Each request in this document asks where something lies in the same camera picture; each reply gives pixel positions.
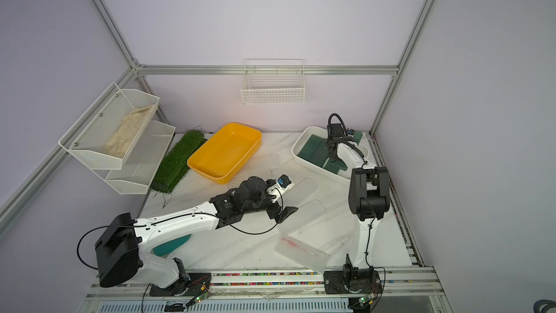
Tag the white mesh wall shelf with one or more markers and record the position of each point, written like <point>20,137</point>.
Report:
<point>85,140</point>

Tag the green pencil case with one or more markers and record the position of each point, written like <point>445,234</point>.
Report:
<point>335,166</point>
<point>310,147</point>
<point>320,155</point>
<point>357,136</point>

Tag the clear ribbed pencil case lower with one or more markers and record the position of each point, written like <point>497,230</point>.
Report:
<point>305,215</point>

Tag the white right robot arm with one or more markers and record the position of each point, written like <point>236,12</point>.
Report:
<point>368,201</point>

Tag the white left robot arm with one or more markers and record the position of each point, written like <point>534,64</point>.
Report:
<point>125,250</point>

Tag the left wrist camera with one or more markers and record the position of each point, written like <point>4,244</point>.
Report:
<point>282,184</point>

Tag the clear ribbed pencil case upper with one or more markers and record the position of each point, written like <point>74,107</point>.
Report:
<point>300,193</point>

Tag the clear ribbed pencil case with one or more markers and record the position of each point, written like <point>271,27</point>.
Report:
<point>300,193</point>
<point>305,215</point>

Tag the green artificial grass roll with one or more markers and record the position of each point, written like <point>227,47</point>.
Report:
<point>174,166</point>

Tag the white wire wall basket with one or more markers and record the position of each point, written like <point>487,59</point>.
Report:
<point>273,82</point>

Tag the white plastic storage box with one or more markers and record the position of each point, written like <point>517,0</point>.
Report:
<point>344,177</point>

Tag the yellow plastic storage box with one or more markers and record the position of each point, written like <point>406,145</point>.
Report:
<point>225,153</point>

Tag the green rubber glove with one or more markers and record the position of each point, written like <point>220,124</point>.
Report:
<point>170,246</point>

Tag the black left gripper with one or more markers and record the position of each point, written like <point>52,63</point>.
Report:
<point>274,213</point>

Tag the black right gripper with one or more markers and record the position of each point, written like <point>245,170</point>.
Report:
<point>332,157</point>

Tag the clear pencil case front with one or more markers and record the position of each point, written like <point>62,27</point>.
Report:
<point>303,254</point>

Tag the beige cloth in shelf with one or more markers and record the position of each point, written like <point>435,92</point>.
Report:
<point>121,140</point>

